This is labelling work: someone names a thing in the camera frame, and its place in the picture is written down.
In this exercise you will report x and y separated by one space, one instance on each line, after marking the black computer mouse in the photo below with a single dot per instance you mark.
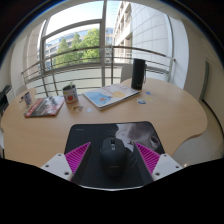
113 158

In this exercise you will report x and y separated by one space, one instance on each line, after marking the black cylindrical bottle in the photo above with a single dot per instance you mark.
138 74

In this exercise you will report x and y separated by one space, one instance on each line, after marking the white printed mug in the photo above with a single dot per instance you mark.
27 98

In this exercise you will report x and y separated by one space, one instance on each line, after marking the round blue sticker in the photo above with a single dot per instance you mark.
141 101

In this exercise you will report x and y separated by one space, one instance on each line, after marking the white chair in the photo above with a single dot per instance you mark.
20 90
126 73

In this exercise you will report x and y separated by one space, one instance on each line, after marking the small blue sticker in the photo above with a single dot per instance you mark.
148 93

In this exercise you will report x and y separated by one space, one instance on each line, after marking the black and white printer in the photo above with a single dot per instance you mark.
4 98

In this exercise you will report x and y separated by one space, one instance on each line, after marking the metal balcony railing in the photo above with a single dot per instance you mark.
76 50

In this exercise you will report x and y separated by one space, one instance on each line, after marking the black printed mouse pad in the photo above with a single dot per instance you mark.
86 133

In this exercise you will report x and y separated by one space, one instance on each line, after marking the round pale sticker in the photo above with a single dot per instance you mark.
77 108

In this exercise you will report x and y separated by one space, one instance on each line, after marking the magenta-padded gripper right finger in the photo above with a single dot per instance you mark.
163 165

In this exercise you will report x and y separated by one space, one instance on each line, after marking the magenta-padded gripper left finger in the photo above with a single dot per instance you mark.
60 165

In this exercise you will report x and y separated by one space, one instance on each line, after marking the white and blue illustrated book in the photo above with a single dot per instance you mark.
110 95

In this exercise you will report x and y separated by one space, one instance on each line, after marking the red magazine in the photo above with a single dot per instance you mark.
45 106

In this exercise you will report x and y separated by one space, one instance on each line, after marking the printed mug with plant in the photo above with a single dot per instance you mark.
70 96

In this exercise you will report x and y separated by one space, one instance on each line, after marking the round yellow sticker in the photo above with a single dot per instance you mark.
149 98

